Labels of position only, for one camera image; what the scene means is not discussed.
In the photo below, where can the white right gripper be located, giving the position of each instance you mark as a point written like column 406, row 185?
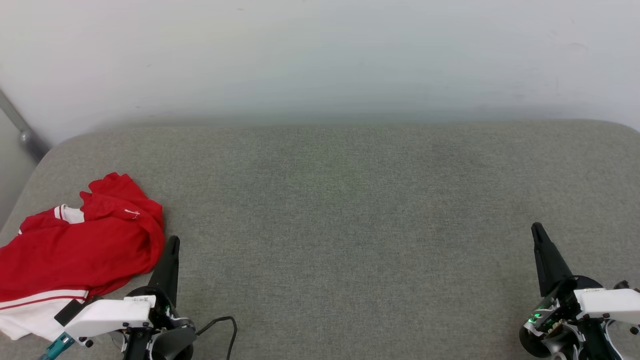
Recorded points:
column 605, row 305

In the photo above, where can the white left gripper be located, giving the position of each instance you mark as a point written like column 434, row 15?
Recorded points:
column 110, row 315

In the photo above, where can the red white basketball jersey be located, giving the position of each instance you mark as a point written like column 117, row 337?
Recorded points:
column 75, row 250

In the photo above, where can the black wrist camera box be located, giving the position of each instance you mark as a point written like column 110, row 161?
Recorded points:
column 70, row 312

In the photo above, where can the grey metal wall rail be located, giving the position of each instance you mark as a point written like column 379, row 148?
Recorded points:
column 17, row 122

